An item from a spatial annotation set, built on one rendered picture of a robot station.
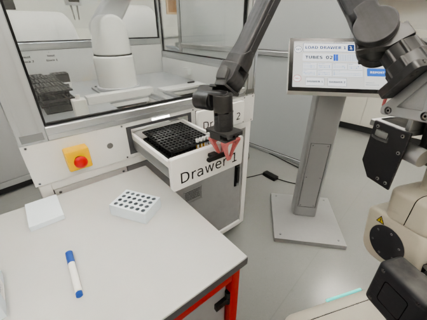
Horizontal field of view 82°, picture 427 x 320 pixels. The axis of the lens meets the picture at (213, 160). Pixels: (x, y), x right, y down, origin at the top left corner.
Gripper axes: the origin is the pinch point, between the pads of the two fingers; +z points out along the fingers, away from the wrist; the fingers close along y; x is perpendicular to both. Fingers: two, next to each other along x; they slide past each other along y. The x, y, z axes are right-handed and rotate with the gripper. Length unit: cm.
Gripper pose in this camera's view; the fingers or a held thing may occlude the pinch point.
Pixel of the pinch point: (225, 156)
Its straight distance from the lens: 79.0
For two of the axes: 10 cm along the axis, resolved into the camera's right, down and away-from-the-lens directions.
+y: -6.6, -3.0, 6.9
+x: -7.5, 3.3, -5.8
